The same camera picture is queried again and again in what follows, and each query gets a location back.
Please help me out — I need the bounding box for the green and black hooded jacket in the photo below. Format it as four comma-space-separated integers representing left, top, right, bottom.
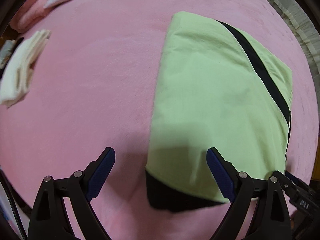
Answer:
145, 11, 293, 212

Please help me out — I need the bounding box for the folded white towel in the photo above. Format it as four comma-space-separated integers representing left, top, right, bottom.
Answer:
0, 29, 52, 108

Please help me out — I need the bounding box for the folded pink quilt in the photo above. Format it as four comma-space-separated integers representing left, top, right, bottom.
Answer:
10, 0, 54, 33

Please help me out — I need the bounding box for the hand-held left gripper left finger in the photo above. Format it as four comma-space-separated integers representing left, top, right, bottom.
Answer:
27, 147, 116, 240

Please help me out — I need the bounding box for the black braided cable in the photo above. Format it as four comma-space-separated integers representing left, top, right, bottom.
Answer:
4, 179, 27, 240

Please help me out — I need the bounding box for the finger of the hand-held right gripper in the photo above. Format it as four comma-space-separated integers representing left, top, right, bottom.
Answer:
286, 171, 312, 189
272, 170, 300, 200

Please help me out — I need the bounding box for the grey patterned cloth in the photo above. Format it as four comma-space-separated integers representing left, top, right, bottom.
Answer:
0, 40, 16, 68

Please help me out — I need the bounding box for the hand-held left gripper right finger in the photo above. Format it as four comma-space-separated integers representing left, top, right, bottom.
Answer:
206, 147, 293, 240

